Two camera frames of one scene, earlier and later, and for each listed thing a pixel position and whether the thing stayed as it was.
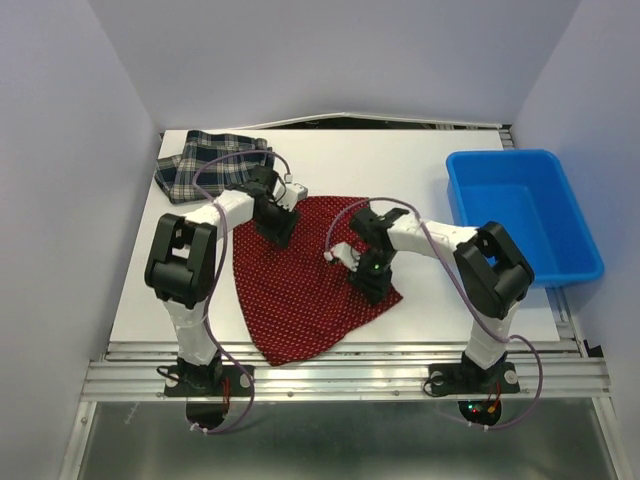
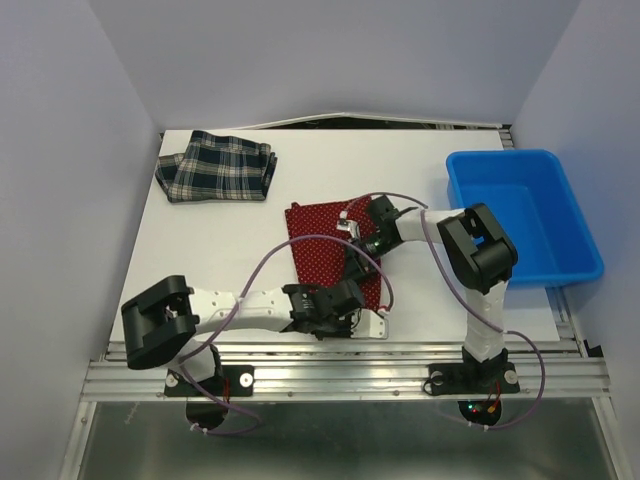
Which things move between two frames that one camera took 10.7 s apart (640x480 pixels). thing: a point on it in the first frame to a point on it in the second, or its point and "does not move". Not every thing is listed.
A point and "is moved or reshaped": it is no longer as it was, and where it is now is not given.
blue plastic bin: [530, 194] does not move
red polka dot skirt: [296, 300] is moved or reshaped
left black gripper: [280, 235] to [345, 333]
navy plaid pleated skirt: [211, 163] does not move
